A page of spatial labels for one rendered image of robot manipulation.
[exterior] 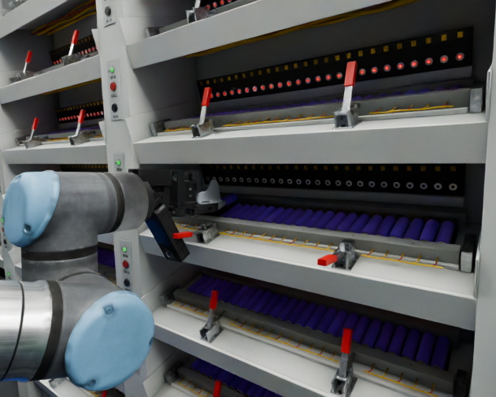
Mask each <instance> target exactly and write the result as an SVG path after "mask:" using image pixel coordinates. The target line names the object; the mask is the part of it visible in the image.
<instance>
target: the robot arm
mask: <svg viewBox="0 0 496 397"><path fill-rule="evenodd" d="M184 172H193V173H194V178H192V173H184ZM185 180H189V181H185ZM225 204H226V201H222V200H221V199H220V190H219V185H218V183H217V181H216V180H211V181H210V182H209V186H208V188H207V190H206V191H202V186H201V182H200V170H177V169H128V173H83V172H55V171H53V170H46V171H44V172H33V173H21V174H20V175H18V176H16V177H15V178H14V179H13V180H12V181H11V183H10V184H9V186H8V188H7V190H6V194H5V197H4V201H3V207H2V219H3V220H4V225H3V228H4V231H5V234H6V237H7V239H8V241H10V242H11V244H13V245H15V246H16V247H20V248H21V273H22V281H15V280H0V382H2V381H9V380H17V381H20V382H28V381H33V380H49V379H56V378H62V377H68V378H69V379H70V381H71V382H72V383H73V384H74V385H76V386H77V387H80V388H84V389H87V390H89V391H104V390H107V389H110V388H114V387H116V386H117V385H119V384H122V383H123V382H125V381H126V380H127V379H128V378H129V377H131V376H132V375H133V374H134V373H135V372H136V371H137V370H138V369H139V367H140V366H141V365H142V364H143V362H144V361H145V359H146V357H147V355H148V354H149V352H150V348H151V346H152V343H153V341H154V329H155V327H154V317H153V314H152V313H151V311H150V308H149V307H148V306H147V304H145V303H144V302H143V301H142V300H141V298H140V297H138V296H137V294H135V293H134V292H131V291H126V290H124V289H123V288H121V287H119V286H117V285H116V284H114V283H113V282H111V281H109V280H107V279H106V278H105V277H103V276H102V275H100V274H98V235H101V234H106V233H111V232H120V231H126V230H132V229H136V228H138V227H139V226H141V225H142V223H143V222H144V221H145V222H146V224H147V226H148V228H149V229H150V231H151V233H152V234H153V236H154V238H155V240H156V241H157V244H158V246H159V247H160V248H161V251H162V253H163V254H164V256H165V258H166V259H168V260H170V261H175V262H182V261H183V260H184V259H185V258H186V257H187V256H188V255H189V254H190V252H189V250H188V249H187V246H186V244H185V242H184V241H183V238H182V239H173V234H174V233H179V230H178V229H177V227H176V225H175V223H174V221H173V219H172V217H191V216H194V215H195V214H199V213H212V212H216V211H218V210H220V209H221V208H222V207H223V206H224V205H225Z"/></svg>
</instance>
